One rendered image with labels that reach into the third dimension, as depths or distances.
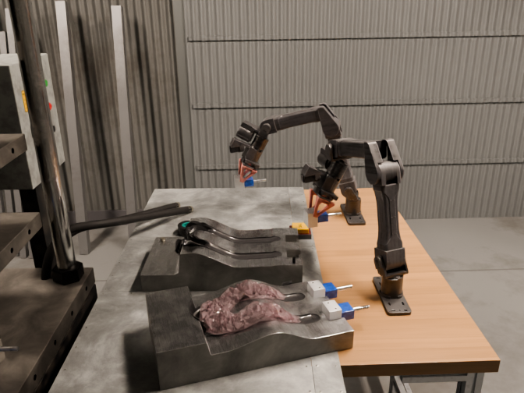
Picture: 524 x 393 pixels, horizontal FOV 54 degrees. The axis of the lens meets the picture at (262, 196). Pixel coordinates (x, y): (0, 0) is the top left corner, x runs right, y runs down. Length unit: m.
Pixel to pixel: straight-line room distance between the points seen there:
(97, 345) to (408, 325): 0.85
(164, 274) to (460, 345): 0.87
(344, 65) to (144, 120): 1.44
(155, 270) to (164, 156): 2.25
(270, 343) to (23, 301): 0.83
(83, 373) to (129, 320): 0.23
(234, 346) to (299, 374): 0.18
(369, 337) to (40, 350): 0.88
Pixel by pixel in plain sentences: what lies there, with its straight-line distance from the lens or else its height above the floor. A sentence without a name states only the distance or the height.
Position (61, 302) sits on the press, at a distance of 1.73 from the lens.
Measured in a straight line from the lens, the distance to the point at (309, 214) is 1.76.
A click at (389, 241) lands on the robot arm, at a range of 1.55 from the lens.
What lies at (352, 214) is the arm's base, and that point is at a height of 0.81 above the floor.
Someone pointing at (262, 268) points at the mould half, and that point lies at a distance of 1.59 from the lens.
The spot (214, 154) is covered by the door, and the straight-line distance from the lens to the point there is 3.74.
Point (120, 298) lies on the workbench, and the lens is 1.66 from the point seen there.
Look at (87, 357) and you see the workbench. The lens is 1.46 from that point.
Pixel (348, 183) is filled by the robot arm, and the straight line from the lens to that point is 2.07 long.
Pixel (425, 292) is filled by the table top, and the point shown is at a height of 0.80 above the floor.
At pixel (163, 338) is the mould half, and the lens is 1.28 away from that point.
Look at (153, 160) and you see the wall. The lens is 3.86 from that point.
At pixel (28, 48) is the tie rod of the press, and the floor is 1.53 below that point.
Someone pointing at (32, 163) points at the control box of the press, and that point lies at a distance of 1.84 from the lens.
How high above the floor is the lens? 1.68
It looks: 22 degrees down
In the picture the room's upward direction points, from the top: 1 degrees counter-clockwise
